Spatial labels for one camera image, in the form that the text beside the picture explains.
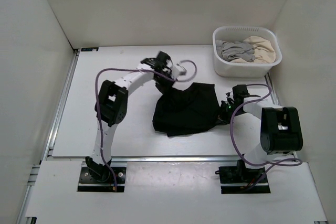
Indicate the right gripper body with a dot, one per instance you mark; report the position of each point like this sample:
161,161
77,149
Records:
224,114

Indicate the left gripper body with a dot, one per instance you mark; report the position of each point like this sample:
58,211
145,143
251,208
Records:
162,83

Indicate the black trousers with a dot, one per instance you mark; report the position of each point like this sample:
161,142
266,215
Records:
185,112

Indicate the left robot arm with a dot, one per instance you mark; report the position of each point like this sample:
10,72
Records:
111,107

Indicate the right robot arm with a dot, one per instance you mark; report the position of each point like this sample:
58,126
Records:
280,129

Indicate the grey garment in basket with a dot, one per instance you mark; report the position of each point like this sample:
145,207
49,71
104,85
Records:
229,51

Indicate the white plastic laundry basket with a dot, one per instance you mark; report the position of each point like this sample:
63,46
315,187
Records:
243,70

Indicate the beige garment in basket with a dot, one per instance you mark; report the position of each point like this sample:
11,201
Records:
263,51

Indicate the small dark label sticker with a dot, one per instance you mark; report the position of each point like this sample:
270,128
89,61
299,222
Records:
89,49

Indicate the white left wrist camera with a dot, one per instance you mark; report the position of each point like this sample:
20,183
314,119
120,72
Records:
178,70

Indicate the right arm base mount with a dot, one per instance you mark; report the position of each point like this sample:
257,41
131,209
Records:
241,180

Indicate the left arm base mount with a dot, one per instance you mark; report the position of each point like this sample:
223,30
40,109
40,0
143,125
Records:
89,181

